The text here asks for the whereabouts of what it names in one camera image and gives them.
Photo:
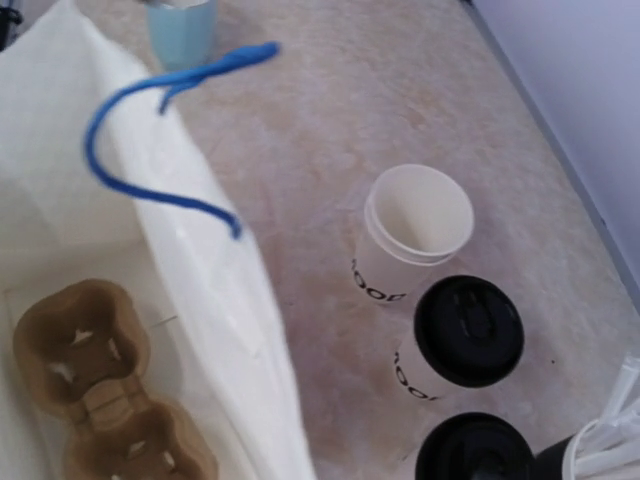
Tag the blue ceramic mug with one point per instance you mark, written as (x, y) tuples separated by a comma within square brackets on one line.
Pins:
[(181, 32)]

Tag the white paper coffee cup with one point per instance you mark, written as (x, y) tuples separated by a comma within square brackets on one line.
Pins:
[(416, 376)]

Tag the blue checkered paper bag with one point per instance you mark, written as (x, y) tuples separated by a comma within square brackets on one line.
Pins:
[(101, 180)]

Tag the stack of white paper cups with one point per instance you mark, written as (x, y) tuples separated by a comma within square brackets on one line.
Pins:
[(415, 218)]

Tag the brown cardboard cup carrier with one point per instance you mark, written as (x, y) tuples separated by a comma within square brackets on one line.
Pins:
[(83, 353)]

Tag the black coffee cup lid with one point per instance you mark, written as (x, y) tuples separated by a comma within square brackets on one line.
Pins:
[(473, 445), (468, 331)]

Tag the bundle of wrapped white straws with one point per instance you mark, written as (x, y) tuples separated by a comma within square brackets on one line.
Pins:
[(608, 447)]

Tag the black cup holding straws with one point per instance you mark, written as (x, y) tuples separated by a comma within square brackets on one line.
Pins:
[(556, 462)]

